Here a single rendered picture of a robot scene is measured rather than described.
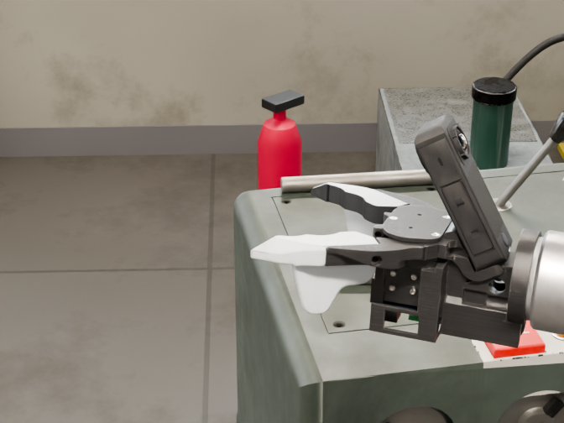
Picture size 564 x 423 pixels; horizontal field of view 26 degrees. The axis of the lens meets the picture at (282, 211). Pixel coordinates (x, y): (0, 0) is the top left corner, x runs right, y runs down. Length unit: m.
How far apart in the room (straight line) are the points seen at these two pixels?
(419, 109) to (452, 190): 3.34
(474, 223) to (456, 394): 0.51
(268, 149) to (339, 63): 0.96
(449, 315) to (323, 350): 0.45
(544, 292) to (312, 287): 0.17
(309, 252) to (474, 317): 0.14
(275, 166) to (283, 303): 2.32
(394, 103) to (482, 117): 0.58
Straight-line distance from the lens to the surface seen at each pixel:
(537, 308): 0.90
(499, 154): 3.82
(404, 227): 0.92
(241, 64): 4.62
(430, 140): 0.89
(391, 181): 1.71
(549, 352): 1.40
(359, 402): 1.35
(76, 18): 4.59
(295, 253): 0.88
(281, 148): 3.74
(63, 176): 4.64
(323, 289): 0.91
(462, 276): 0.92
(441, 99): 4.33
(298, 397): 1.35
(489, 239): 0.90
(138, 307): 3.81
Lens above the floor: 2.03
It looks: 28 degrees down
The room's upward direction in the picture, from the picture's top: straight up
